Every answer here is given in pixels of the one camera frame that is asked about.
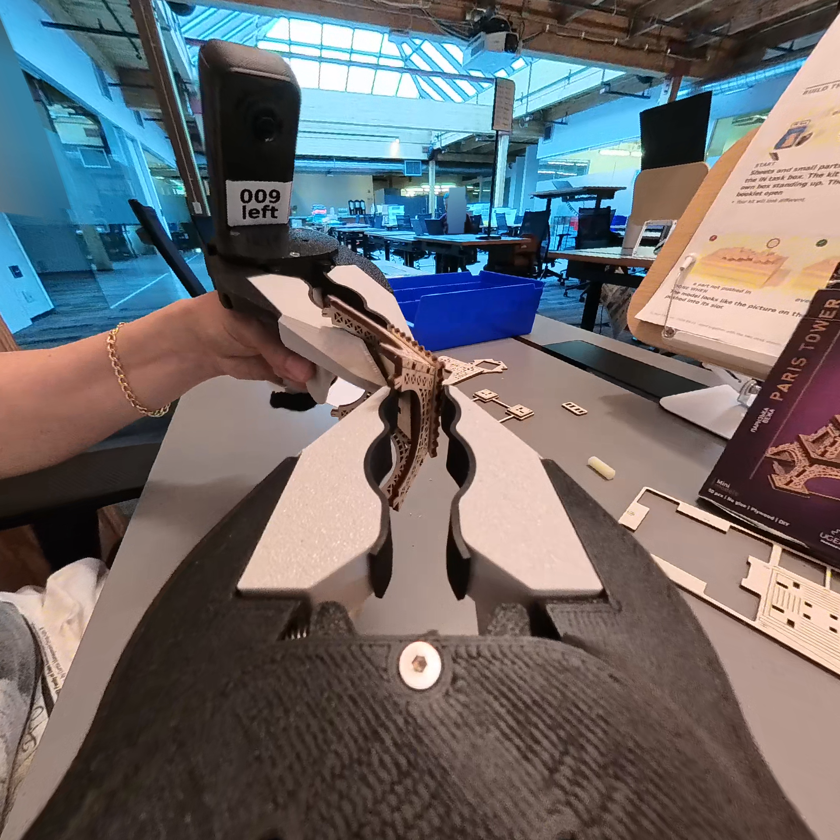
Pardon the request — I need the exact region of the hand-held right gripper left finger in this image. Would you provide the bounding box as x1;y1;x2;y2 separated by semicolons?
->
236;386;396;619

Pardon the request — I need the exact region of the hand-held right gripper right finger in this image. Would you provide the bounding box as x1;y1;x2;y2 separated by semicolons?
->
441;385;605;622

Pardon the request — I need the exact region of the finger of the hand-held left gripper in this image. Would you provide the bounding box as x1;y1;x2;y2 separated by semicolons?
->
245;271;391;389
317;264;416;337

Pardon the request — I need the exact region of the wooden tower base model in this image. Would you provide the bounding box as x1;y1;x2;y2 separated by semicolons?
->
322;295;448;513

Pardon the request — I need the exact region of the wooden tower side panel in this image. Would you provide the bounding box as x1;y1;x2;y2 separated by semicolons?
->
330;356;509;421

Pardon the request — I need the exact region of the wooden platform pair sprue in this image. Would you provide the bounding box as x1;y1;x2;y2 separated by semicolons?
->
471;387;536;424

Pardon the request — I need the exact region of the person's left forearm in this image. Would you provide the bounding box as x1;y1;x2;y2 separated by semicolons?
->
0;320;175;480

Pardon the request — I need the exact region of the grey desk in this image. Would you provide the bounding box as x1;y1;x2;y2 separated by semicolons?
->
13;314;840;840

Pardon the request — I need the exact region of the wooden standing desk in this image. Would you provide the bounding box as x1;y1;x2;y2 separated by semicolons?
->
532;185;627;309

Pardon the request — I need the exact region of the person's left hand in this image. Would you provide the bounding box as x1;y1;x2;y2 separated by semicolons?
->
169;290;319;396

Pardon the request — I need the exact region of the blue plastic bin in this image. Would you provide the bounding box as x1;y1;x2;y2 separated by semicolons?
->
387;270;546;353

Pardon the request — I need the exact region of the long wooden table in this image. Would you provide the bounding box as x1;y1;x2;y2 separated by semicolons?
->
328;226;532;277

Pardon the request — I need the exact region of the black slanted panel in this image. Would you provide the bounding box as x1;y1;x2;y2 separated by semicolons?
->
128;197;210;298

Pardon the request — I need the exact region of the black flat pad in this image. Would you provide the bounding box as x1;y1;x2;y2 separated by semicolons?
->
543;339;723;403

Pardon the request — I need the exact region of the wooden document stand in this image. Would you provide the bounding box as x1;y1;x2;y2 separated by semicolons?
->
626;128;765;442

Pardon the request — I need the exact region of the black office chair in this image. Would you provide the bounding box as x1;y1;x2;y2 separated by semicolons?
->
571;206;621;250
0;407;177;572

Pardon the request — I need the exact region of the sign on pole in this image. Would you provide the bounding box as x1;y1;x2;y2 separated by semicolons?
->
491;77;517;211

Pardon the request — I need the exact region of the ceiling projector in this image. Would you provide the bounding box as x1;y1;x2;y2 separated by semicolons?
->
462;16;521;74

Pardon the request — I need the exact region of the white tablet device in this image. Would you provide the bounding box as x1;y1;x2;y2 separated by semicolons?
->
638;220;678;256

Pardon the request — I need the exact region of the wooden sheet with empty cutouts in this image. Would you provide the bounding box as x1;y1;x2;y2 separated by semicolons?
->
619;486;840;677

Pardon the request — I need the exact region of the purple tower kit box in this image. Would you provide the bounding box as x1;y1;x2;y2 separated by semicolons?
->
697;262;840;569

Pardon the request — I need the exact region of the wooden board stand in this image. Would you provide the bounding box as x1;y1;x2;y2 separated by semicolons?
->
620;161;710;257

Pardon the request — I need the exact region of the person's patterned shirt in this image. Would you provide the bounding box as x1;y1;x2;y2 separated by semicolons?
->
0;558;109;840

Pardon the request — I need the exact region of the black monitor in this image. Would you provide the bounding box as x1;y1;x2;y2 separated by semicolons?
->
640;91;713;173

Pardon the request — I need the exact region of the printed instruction sheet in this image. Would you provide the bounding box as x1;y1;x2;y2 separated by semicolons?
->
640;7;840;361

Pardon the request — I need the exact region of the gold chain bracelet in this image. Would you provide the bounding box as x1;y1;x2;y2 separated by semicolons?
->
106;322;173;419

